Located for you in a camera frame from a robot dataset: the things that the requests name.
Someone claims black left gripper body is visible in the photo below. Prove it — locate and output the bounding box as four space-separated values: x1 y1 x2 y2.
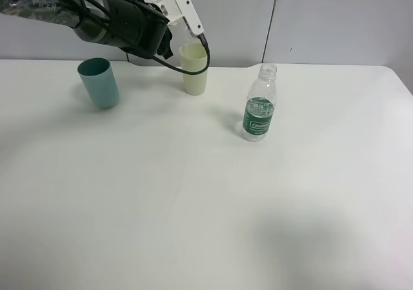
128 2 173 59

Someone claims clear bottle green label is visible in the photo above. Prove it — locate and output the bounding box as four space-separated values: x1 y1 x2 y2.
242 64 277 142

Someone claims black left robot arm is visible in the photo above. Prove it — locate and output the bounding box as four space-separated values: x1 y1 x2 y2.
1 0 173 59

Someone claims light green plastic cup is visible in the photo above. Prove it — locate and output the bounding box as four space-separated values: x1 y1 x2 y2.
179 42 208 96

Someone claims teal plastic cup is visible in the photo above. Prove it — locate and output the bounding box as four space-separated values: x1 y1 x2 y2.
77 57 119 109

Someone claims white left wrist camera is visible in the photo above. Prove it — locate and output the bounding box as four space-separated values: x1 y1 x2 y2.
144 0 205 37

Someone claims black braided left cable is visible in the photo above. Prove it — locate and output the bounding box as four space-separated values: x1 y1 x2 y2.
57 0 211 76

